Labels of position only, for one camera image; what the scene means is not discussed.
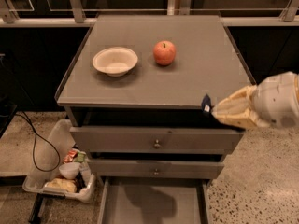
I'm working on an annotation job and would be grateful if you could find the white paper bowl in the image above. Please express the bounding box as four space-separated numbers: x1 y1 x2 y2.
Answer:
93 47 138 77

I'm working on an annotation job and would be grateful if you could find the clear plastic bin lid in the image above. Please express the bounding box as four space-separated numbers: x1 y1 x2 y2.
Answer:
24 119 75 191

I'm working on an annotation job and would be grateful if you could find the white plastic bottle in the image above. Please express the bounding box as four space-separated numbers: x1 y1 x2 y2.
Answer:
79 162 92 185

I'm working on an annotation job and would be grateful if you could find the grey bottom drawer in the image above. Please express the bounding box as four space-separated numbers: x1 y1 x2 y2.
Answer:
97 177 213 224

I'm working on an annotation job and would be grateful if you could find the small white cup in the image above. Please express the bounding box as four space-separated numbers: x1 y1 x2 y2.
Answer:
59 162 80 179

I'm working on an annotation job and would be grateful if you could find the dark blue rxbar wrapper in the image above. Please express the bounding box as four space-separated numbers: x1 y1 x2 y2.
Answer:
200 93 244 133

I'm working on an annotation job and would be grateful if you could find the metal window railing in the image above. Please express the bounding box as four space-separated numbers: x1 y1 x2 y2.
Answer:
0 0 299 27

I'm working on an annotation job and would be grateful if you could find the yellow snack bag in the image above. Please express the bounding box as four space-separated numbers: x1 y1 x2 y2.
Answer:
45 178 77 193

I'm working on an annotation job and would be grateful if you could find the green snack packet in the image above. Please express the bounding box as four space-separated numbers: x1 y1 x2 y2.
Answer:
74 152 86 163

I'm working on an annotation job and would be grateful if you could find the grey top drawer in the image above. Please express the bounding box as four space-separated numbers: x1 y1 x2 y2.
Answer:
70 126 244 154

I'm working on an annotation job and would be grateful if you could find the red snack packet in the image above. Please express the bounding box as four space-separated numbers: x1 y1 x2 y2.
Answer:
63 149 78 163

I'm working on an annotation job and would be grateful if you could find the grey middle drawer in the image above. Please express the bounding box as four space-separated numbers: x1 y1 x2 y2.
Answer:
89 160 224 179

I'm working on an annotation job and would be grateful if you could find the red apple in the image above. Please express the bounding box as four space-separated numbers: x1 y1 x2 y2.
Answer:
153 41 176 66

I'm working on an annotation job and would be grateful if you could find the clear plastic storage bin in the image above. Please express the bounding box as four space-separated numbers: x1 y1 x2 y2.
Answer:
21 147 97 203

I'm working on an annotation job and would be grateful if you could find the grey drawer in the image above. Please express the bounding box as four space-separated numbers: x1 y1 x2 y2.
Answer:
97 177 213 224
70 126 244 154
89 160 224 179

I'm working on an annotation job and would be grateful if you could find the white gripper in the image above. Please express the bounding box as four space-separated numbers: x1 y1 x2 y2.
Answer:
212 72 299 129

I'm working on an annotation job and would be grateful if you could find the grey drawer cabinet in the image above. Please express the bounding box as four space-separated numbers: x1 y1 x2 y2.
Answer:
54 14 257 224

